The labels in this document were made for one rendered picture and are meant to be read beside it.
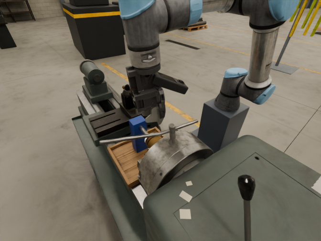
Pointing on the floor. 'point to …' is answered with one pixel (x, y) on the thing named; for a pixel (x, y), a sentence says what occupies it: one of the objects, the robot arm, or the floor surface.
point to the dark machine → (95, 28)
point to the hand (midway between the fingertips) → (160, 120)
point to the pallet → (195, 27)
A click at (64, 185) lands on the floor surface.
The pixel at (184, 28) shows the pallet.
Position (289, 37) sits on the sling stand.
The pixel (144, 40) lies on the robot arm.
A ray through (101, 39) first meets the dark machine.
